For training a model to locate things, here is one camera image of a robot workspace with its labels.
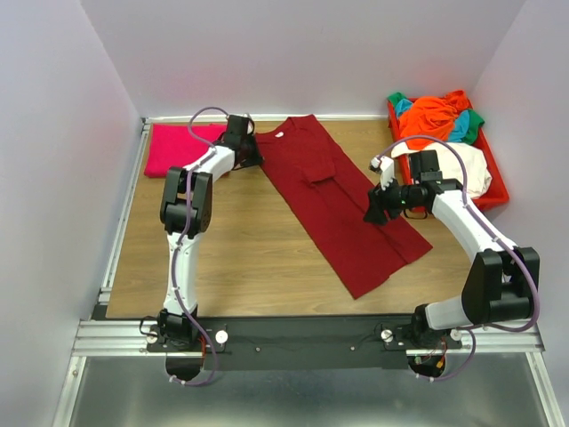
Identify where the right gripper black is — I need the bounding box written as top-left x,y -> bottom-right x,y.
362,173 -> 422,227

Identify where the dark red t shirt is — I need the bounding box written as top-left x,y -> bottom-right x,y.
256,115 -> 432,299

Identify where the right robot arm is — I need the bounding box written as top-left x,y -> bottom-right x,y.
364,150 -> 540,349

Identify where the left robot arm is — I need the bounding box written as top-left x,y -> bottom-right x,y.
140,115 -> 263,353

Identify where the folded pink t shirt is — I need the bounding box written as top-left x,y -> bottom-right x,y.
143,124 -> 226,178

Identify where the white t shirt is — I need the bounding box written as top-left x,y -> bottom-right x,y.
389,141 -> 492,199

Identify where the orange t shirt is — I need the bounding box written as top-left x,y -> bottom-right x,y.
398,90 -> 469,149

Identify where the teal t shirt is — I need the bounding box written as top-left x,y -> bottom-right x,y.
395,99 -> 470,142

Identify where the green t shirt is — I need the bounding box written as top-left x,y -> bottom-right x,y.
387,92 -> 485,133

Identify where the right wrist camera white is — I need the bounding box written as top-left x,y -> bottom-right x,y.
369,156 -> 396,190

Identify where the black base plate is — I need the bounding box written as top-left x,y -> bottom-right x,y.
139,314 -> 462,371

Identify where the aluminium rail frame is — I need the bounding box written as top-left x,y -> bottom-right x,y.
54,117 -> 564,426

